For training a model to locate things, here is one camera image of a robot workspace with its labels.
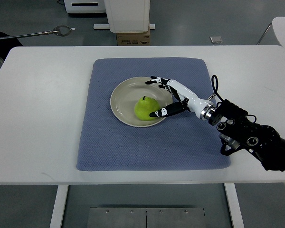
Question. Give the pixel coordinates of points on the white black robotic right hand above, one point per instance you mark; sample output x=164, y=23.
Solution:
x=187, y=100

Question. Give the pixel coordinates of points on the green pear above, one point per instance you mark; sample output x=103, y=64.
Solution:
x=144, y=107

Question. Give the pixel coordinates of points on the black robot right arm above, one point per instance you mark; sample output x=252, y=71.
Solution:
x=237, y=132

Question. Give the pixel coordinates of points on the grey floor outlet plate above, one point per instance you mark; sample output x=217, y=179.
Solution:
x=216, y=39

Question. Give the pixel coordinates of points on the beige round plate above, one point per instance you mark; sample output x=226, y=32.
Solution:
x=125, y=96

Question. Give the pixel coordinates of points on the blue textured mat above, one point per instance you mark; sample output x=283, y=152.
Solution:
x=177, y=143

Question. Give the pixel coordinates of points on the brown cardboard box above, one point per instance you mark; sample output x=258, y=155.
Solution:
x=133, y=39

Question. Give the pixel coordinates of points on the white right table leg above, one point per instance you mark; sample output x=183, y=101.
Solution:
x=233, y=205

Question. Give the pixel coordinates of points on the white table leg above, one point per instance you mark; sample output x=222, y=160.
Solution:
x=233, y=205
x=59, y=206

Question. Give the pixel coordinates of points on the white base bar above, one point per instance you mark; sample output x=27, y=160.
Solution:
x=107, y=27

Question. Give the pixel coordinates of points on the white cabinet panel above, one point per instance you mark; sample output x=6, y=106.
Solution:
x=128, y=16

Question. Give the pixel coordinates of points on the metal grabber pole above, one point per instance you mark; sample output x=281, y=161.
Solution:
x=60, y=30

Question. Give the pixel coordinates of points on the white appliance with slot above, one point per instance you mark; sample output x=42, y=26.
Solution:
x=84, y=6

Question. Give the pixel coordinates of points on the white left table leg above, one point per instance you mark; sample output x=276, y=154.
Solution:
x=59, y=206

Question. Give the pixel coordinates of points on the black object at left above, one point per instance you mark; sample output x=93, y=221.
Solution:
x=7, y=44

